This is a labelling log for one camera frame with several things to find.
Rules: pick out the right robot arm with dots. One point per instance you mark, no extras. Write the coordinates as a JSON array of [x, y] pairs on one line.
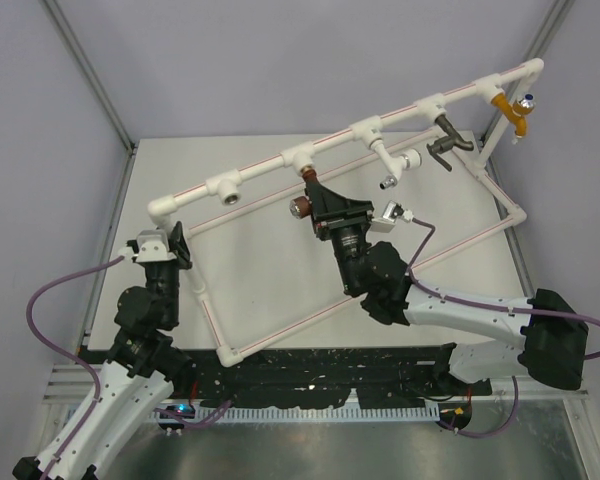
[[539, 336]]

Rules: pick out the white slotted cable duct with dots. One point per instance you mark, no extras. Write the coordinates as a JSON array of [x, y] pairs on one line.
[[349, 413]]

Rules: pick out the white water faucet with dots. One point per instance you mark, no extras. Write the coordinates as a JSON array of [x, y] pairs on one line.
[[395, 165]]

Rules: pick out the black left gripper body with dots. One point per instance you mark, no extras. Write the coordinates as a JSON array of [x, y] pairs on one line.
[[166, 274]]

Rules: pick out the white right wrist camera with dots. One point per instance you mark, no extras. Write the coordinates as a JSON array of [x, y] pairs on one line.
[[391, 215]]

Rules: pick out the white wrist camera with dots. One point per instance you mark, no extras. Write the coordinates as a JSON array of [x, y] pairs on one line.
[[148, 247], [391, 215]]

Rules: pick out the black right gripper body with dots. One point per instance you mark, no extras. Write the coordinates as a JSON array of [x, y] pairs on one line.
[[325, 229]]

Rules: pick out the brown red water faucet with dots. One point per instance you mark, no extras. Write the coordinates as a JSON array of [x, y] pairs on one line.
[[301, 206]]

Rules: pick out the dark grey lever faucet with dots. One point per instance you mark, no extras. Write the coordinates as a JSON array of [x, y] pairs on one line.
[[450, 140]]

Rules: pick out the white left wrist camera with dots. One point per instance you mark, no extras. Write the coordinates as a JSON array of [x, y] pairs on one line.
[[148, 247]]

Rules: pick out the white PVC pipe frame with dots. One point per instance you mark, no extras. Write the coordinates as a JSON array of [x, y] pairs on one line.
[[511, 83]]

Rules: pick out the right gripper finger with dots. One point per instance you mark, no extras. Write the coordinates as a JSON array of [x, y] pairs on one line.
[[317, 195], [338, 205]]

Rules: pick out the orange yellow water faucet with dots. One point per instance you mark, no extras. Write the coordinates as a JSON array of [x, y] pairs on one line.
[[516, 112]]

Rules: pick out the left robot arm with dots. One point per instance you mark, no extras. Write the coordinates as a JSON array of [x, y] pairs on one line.
[[142, 367]]

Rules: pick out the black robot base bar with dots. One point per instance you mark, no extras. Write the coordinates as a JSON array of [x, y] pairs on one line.
[[325, 377]]

